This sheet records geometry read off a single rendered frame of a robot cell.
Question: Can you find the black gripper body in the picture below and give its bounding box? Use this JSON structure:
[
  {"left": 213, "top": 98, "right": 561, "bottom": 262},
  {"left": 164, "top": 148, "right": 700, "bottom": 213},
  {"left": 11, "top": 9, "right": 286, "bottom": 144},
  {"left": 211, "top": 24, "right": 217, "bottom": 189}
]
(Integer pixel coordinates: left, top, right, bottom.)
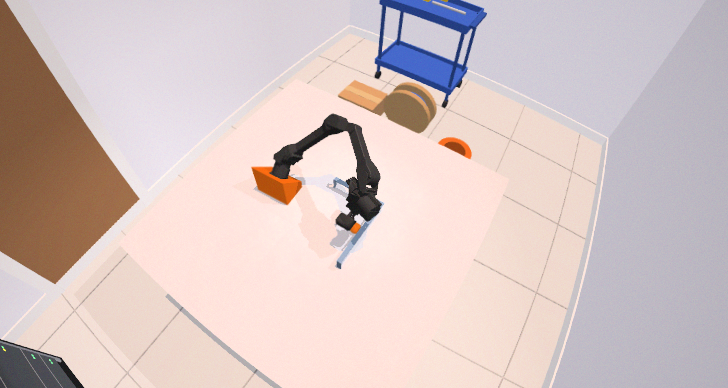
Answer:
[{"left": 335, "top": 197, "right": 359, "bottom": 231}]

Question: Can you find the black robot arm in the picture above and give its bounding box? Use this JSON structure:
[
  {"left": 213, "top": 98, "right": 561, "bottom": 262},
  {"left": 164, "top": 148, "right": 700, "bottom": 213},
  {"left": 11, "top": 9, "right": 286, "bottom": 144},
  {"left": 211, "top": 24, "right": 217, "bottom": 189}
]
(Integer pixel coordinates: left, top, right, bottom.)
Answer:
[{"left": 269, "top": 113, "right": 382, "bottom": 222}]

